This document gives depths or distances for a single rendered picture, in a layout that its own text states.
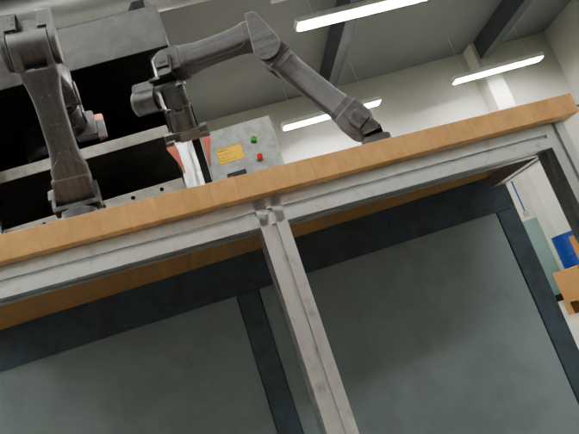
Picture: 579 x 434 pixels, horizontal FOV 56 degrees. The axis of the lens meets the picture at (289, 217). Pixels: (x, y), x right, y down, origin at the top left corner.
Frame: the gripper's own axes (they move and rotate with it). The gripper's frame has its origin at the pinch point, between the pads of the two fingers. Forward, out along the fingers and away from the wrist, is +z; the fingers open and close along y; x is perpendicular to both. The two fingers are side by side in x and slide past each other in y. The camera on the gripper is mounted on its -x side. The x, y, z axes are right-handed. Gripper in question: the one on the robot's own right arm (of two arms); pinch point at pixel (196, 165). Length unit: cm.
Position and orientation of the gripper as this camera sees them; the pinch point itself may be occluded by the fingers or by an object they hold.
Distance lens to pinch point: 136.4
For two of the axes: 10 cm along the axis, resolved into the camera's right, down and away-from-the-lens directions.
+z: 2.6, 9.3, 2.8
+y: -9.5, 2.9, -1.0
